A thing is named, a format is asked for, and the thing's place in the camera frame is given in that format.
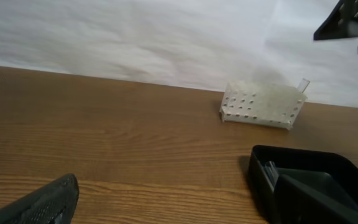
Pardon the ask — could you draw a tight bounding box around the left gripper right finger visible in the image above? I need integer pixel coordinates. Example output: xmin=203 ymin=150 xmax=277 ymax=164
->
xmin=273 ymin=174 xmax=358 ymax=224

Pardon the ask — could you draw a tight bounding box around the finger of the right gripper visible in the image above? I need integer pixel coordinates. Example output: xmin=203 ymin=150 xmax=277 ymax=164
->
xmin=313 ymin=0 xmax=358 ymax=41

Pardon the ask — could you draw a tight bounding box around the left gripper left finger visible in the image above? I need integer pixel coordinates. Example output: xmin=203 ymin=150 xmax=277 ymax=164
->
xmin=0 ymin=173 xmax=80 ymax=224

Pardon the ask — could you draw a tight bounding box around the black tray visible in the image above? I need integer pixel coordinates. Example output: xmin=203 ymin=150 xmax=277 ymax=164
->
xmin=247 ymin=144 xmax=358 ymax=224

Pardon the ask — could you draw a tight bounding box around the white test tube rack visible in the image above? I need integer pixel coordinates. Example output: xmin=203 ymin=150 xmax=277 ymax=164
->
xmin=219 ymin=80 xmax=308 ymax=131

